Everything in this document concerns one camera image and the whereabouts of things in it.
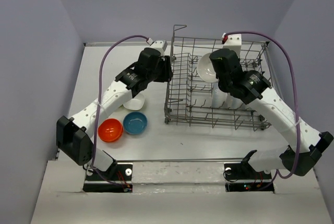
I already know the blue bowl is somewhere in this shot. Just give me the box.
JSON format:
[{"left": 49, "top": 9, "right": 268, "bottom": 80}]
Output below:
[{"left": 123, "top": 112, "right": 148, "bottom": 135}]

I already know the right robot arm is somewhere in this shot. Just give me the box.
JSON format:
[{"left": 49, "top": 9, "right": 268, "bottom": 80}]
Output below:
[{"left": 209, "top": 49, "right": 333, "bottom": 178}]

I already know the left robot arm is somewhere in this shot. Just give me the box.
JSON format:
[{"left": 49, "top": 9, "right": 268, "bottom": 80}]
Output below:
[{"left": 56, "top": 48, "right": 173, "bottom": 180}]

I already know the white square bowl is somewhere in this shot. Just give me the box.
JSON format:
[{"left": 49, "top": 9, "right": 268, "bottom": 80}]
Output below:
[{"left": 123, "top": 93, "right": 146, "bottom": 111}]

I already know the orange bowl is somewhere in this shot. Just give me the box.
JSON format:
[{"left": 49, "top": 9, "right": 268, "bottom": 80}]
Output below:
[{"left": 98, "top": 119, "right": 123, "bottom": 143}]

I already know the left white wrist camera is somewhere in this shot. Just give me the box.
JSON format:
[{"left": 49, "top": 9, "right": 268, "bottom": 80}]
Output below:
[{"left": 146, "top": 38, "right": 168, "bottom": 56}]

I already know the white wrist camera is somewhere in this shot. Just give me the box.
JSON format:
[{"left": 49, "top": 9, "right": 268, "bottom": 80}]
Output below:
[
  {"left": 222, "top": 33, "right": 242, "bottom": 57},
  {"left": 146, "top": 38, "right": 168, "bottom": 56}
]

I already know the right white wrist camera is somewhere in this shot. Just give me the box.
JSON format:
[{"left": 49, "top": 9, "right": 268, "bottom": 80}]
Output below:
[{"left": 222, "top": 33, "right": 242, "bottom": 57}]

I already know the grey wire dish rack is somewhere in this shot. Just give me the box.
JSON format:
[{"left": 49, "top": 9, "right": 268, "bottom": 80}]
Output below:
[{"left": 164, "top": 25, "right": 270, "bottom": 131}]

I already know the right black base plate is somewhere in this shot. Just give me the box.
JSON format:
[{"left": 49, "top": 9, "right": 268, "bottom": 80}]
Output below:
[{"left": 223, "top": 150, "right": 275, "bottom": 193}]

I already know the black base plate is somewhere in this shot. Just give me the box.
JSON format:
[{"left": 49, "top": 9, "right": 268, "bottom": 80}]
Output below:
[
  {"left": 223, "top": 150, "right": 275, "bottom": 193},
  {"left": 82, "top": 162, "right": 133, "bottom": 193}
]

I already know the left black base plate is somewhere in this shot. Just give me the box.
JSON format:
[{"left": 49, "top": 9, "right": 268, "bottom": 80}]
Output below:
[{"left": 82, "top": 162, "right": 133, "bottom": 193}]

